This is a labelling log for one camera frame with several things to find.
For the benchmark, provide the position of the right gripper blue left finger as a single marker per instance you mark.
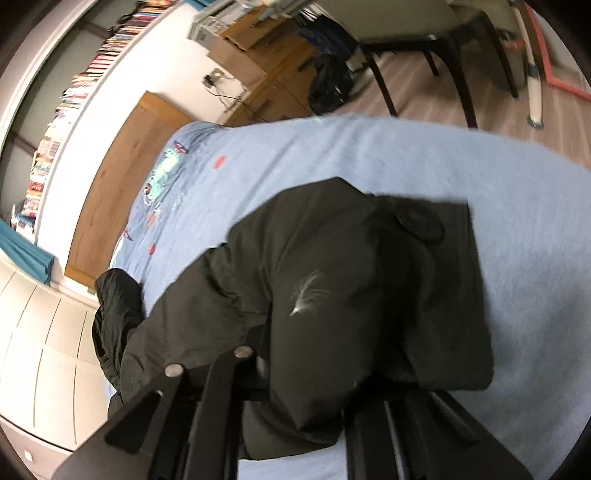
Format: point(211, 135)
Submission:
point(185, 424)

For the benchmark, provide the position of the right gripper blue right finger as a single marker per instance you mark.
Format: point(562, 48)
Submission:
point(421, 434)

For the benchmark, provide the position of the black puffer coat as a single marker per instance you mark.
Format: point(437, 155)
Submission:
point(352, 285)

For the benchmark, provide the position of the white wardrobe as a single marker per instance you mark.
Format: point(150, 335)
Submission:
point(54, 395)

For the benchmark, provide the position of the left teal curtain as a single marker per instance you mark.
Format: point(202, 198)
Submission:
point(31, 259)

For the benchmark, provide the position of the blue patterned bed cover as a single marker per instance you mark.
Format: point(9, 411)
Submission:
point(531, 216)

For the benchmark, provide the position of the wooden headboard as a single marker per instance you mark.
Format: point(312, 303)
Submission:
point(118, 180)

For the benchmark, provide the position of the row of books on shelf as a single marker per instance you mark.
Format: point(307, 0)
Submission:
point(72, 99)

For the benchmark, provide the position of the black bag on floor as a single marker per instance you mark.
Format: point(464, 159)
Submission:
point(333, 83)

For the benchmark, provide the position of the wooden drawer cabinet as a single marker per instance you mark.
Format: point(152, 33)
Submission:
point(276, 73)

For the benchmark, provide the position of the white printer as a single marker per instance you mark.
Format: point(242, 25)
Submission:
point(213, 19)

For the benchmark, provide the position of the grey desk chair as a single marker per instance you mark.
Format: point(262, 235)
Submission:
point(433, 28)

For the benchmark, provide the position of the wall power socket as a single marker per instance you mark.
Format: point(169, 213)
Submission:
point(209, 80)

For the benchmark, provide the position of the red frame on floor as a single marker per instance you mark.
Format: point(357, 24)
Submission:
point(566, 66)

